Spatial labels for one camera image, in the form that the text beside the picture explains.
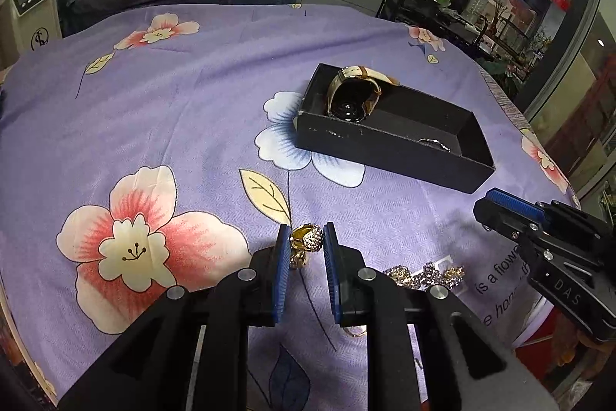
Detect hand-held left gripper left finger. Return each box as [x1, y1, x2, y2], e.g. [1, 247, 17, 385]
[58, 223, 292, 411]

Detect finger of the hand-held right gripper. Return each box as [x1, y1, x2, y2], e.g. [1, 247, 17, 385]
[474, 188, 546, 243]

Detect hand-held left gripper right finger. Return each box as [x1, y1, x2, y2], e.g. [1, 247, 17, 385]
[323, 222, 559, 411]

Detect gold rhinestone ring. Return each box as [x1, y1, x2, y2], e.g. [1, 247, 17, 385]
[288, 223, 324, 270]

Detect silver chunky chain necklace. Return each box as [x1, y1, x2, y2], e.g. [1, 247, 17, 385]
[385, 263, 465, 292]

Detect silver star pendant chain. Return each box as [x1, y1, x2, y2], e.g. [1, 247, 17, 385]
[418, 138, 453, 153]

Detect black rectangular box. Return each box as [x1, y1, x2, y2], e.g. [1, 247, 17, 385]
[293, 63, 496, 194]

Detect wristwatch with cream leather strap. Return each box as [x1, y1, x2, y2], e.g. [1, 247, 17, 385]
[326, 65, 400, 120]

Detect green potted plant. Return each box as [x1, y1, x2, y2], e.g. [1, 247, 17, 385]
[481, 59, 530, 90]

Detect purple floral blanket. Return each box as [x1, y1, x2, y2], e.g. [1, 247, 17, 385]
[0, 4, 583, 411]

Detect black trolley cart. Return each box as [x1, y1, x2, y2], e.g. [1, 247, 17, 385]
[375, 0, 496, 61]

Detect white standing machine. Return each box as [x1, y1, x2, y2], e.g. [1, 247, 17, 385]
[0, 0, 73, 67]

